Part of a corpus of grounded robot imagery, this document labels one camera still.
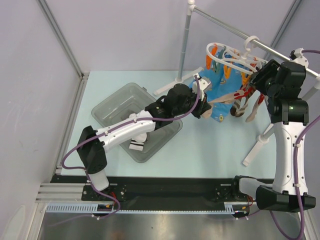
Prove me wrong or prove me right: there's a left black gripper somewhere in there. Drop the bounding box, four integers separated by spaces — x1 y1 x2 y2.
172 87 211 119

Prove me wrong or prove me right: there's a beige sock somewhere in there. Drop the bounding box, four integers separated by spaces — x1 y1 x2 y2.
201 93 235 119

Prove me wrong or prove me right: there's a white black striped sock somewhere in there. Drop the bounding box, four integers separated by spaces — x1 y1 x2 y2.
128 141 145 151

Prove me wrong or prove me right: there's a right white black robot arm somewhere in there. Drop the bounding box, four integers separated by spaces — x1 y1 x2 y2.
250 59 316 213

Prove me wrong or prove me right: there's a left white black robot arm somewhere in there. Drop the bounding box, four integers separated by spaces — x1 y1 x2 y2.
76 82 211 200

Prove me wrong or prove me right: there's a white round clip hanger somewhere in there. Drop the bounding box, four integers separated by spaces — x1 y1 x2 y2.
205 35 268 76

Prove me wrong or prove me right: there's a blue cartoon print sock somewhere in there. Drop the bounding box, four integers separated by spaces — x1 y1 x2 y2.
199 61 250 122

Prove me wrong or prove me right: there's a brown striped sock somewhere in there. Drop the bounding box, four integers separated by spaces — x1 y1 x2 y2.
230 96 249 118

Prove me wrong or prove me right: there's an orange clothes clip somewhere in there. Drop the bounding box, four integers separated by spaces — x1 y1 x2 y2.
223 65 233 80
205 44 218 70

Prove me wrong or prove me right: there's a clear grey plastic bin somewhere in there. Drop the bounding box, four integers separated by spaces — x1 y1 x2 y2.
91 82 184 164

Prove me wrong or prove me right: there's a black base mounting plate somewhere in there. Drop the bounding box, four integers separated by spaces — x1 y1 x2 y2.
51 176 276 212

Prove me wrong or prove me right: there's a white metal drying rack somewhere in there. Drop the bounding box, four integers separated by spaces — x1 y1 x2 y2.
152 0 320 167

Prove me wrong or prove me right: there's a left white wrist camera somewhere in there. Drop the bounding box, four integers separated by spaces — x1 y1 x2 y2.
191 73 212 101

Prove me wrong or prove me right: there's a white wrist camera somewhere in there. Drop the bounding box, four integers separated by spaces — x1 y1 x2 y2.
289 48 309 69
191 73 212 101

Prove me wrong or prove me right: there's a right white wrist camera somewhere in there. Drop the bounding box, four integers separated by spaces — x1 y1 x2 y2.
289 48 309 69

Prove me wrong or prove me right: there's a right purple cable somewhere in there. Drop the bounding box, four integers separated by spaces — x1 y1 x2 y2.
269 49 320 240

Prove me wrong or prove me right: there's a purple cable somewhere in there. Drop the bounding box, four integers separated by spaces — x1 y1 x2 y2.
60 76 202 221
269 49 320 240

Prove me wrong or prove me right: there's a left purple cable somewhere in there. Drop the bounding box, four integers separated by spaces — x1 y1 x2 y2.
60 76 202 221

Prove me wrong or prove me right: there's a white slotted cable duct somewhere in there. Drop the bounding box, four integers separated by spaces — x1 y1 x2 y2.
46 203 114 214

